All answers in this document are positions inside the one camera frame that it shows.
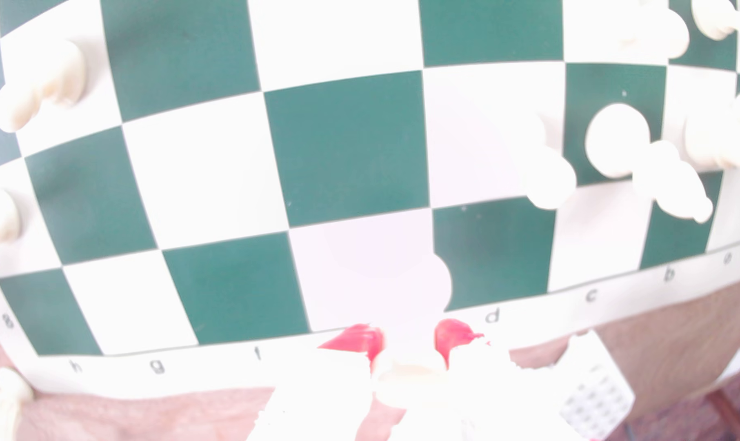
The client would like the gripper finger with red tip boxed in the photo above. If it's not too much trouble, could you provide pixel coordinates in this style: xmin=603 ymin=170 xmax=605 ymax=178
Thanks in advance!
xmin=387 ymin=318 xmax=586 ymax=441
xmin=246 ymin=323 xmax=387 ymax=441

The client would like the tall white king chess piece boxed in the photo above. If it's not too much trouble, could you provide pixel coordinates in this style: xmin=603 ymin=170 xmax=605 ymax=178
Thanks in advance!
xmin=684 ymin=110 xmax=740 ymax=198

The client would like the green white chess mat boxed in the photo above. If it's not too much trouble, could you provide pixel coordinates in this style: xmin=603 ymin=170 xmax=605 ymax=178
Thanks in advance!
xmin=0 ymin=0 xmax=740 ymax=402

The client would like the white bishop chess piece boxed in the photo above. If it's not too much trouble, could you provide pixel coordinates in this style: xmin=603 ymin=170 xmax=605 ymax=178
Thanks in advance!
xmin=584 ymin=103 xmax=714 ymax=224

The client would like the white rook chess piece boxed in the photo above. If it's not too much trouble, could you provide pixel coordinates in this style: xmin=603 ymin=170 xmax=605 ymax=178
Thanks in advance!
xmin=358 ymin=251 xmax=454 ymax=410

